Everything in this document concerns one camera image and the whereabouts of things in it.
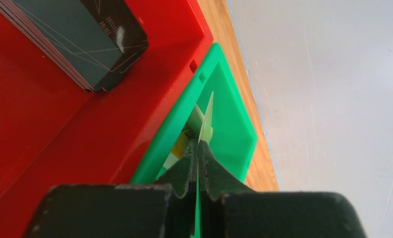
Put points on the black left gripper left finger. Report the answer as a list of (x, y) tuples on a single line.
[(164, 208)]

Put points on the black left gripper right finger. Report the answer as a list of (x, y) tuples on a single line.
[(230, 209)]

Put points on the gold card stack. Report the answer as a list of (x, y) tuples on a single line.
[(189, 132)]

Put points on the black card stack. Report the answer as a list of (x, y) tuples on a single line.
[(95, 42)]

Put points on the green plastic bin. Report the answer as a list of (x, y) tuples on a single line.
[(234, 137)]

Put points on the red plastic bin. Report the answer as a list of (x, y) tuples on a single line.
[(52, 132)]

